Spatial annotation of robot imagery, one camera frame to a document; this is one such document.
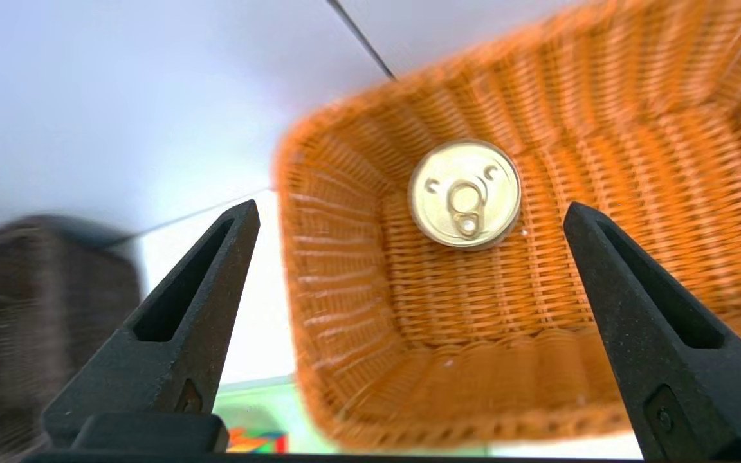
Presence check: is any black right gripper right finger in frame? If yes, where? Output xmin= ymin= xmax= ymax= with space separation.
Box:
xmin=563 ymin=201 xmax=741 ymax=460

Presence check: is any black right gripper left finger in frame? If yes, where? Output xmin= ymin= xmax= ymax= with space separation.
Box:
xmin=41 ymin=199 xmax=261 ymax=446

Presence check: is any colourful puzzle cube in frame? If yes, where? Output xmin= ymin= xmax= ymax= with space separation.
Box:
xmin=226 ymin=428 xmax=289 ymax=454

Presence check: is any small tin food can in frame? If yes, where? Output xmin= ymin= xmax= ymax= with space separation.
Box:
xmin=408 ymin=139 xmax=522 ymax=250

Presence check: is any dark brown wicker basket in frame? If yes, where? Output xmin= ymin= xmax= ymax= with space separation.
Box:
xmin=0 ymin=215 xmax=143 ymax=457

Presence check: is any orange wicker basket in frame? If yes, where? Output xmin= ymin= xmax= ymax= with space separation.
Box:
xmin=272 ymin=0 xmax=741 ymax=454

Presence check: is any light green plastic tray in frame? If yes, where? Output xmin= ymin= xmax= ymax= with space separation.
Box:
xmin=213 ymin=376 xmax=339 ymax=454

